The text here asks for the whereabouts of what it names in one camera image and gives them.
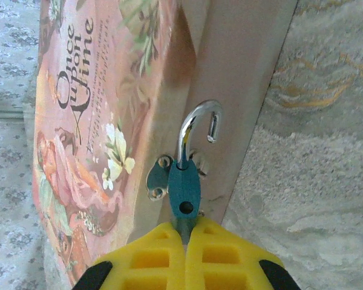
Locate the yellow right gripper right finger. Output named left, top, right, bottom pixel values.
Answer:
left=185, top=216, right=303, bottom=290

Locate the pink storybook keepsake box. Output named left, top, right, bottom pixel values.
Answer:
left=31, top=0, right=299, bottom=290

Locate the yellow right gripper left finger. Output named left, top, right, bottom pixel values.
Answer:
left=71, top=222, right=188, bottom=290

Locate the small blue padlock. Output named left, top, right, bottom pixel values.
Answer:
left=168, top=99, right=223, bottom=220

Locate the silver metal box hasp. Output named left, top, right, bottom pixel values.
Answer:
left=146, top=150, right=209, bottom=202

